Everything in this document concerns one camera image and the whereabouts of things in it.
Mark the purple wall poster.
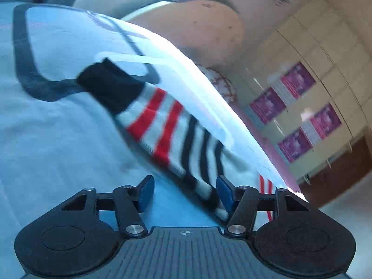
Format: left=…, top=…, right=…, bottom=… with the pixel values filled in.
left=279, top=62, right=317, bottom=100
left=245, top=86, right=288, bottom=125
left=301, top=102, right=343, bottom=140
left=277, top=127, right=313, bottom=164

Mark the white heart patterned pillow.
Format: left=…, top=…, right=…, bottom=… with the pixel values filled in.
left=200, top=65, right=238, bottom=103

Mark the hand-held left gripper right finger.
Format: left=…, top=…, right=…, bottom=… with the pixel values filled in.
left=216, top=175, right=311, bottom=235

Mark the cream wardrobe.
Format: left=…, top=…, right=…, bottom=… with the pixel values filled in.
left=232, top=0, right=367, bottom=184

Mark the brown wooden door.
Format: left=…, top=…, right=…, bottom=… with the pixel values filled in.
left=298, top=138, right=372, bottom=210

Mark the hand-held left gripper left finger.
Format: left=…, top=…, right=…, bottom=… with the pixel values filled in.
left=60, top=175, right=155, bottom=238

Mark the red black striped sock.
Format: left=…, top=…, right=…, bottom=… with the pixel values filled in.
left=76, top=57, right=231, bottom=222
left=257, top=174, right=275, bottom=221

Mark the light blue blanket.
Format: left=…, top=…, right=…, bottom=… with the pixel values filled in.
left=0, top=2, right=303, bottom=279

